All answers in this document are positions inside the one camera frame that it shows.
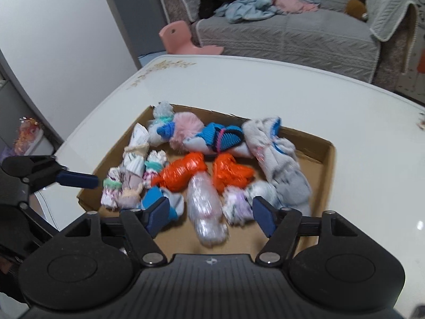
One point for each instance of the pink fluffy sock bundle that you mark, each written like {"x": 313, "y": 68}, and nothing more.
{"x": 187, "y": 126}

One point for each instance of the blue and white sock bundle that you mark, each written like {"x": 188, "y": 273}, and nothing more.
{"x": 177, "y": 206}

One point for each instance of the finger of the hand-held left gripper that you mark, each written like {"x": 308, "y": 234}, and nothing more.
{"x": 81, "y": 179}

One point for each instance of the grey sofa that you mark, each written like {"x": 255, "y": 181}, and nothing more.
{"x": 298, "y": 40}

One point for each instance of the shallow cardboard box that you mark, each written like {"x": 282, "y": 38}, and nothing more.
{"x": 315, "y": 159}

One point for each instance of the pale pink sock bundle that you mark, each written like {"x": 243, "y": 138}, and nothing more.
{"x": 131, "y": 186}

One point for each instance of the blue mesh grey sock bundle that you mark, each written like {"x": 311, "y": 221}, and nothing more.
{"x": 212, "y": 136}

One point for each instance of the small white teal-banded sock bundle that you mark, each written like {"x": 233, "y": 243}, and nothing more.
{"x": 156, "y": 159}

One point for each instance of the brown plush toy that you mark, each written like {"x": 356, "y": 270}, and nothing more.
{"x": 355, "y": 8}

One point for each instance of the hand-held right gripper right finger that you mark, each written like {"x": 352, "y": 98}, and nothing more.
{"x": 264, "y": 216}

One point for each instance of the grey quilted armrest cover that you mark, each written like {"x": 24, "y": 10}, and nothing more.
{"x": 388, "y": 10}

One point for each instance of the light blue fluffy sock bundle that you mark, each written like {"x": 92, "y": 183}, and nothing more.
{"x": 162, "y": 111}

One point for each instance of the pink clothing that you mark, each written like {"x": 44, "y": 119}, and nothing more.
{"x": 295, "y": 3}

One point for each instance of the pink child chair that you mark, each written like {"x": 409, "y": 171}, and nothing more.
{"x": 179, "y": 36}

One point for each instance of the large grey sock bundle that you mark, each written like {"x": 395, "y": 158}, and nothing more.
{"x": 285, "y": 172}

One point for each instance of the plain white sock bundle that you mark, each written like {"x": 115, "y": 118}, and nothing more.
{"x": 262, "y": 189}

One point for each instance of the light blue clothing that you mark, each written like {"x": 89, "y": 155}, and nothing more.
{"x": 245, "y": 11}

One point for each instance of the purple plastic-wrapped sock bundle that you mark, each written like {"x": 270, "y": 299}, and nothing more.
{"x": 237, "y": 206}

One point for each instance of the clear plastic-wrapped bundle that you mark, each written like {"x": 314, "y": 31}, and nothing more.
{"x": 206, "y": 206}

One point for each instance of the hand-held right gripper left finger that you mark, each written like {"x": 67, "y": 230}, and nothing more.
{"x": 159, "y": 216}

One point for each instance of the white striped sock bundle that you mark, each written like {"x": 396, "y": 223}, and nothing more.
{"x": 137, "y": 136}

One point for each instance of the white pink green-banded sock bundle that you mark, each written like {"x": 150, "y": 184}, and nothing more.
{"x": 111, "y": 192}

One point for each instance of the orange plastic-wrapped bundle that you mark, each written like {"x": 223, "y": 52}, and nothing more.
{"x": 232, "y": 172}
{"x": 179, "y": 172}

